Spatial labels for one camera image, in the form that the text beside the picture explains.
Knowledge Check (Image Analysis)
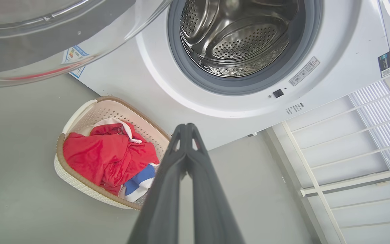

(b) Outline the perforated steel washer drum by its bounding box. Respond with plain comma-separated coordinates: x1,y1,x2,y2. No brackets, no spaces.
180,0,299,78

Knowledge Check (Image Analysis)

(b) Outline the blue and white garment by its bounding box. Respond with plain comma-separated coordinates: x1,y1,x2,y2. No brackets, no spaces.
119,164,156,203

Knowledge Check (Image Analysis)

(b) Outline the white metal bar rack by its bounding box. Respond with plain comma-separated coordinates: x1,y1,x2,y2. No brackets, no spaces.
266,76,390,244

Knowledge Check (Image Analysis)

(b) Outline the red garment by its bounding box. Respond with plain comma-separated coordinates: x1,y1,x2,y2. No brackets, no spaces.
63,122,160,196

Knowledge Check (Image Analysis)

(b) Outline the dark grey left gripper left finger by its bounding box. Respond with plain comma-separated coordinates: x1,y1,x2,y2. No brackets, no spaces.
127,123,188,244

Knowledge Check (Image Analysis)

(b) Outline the blue energy label sticker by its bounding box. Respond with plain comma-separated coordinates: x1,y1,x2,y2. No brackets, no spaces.
62,45,90,79

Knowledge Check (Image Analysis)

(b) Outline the grey warning sticker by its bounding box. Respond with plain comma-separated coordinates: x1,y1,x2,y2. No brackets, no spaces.
289,56,320,87

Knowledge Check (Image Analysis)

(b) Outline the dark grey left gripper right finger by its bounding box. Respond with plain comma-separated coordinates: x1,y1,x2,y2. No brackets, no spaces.
186,123,245,244

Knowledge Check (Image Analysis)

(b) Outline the white front-load washing machine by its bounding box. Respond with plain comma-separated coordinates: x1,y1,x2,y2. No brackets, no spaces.
69,0,390,151

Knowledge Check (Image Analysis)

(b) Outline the cream perforated laundry basket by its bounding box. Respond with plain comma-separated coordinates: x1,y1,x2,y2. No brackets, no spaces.
54,96,172,211

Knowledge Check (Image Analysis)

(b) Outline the round dark glass washer door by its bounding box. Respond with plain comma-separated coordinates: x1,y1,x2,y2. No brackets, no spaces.
0,0,173,89

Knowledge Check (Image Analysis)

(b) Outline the black QR sticker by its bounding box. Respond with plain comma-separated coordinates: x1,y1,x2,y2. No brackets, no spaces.
378,52,390,78

